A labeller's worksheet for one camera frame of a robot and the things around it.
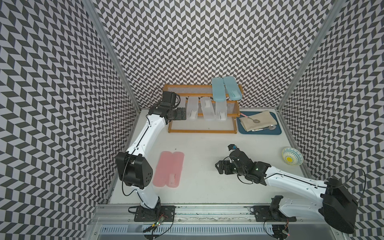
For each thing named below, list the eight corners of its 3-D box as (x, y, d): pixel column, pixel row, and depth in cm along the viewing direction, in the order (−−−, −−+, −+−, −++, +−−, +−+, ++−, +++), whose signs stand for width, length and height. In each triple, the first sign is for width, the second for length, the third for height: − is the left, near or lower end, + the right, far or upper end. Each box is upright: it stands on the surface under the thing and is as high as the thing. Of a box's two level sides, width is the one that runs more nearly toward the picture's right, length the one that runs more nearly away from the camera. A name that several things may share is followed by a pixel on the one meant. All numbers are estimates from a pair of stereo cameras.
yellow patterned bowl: (278, 158, 94) (281, 155, 90) (281, 148, 99) (285, 144, 95) (297, 168, 90) (302, 165, 86) (300, 157, 95) (304, 153, 91)
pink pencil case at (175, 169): (166, 187, 83) (166, 186, 81) (171, 153, 97) (170, 151, 95) (182, 187, 83) (181, 186, 81) (184, 153, 97) (184, 151, 95)
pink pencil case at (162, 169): (153, 186, 84) (152, 185, 82) (159, 153, 97) (158, 151, 95) (168, 186, 84) (167, 185, 82) (172, 153, 97) (172, 151, 95)
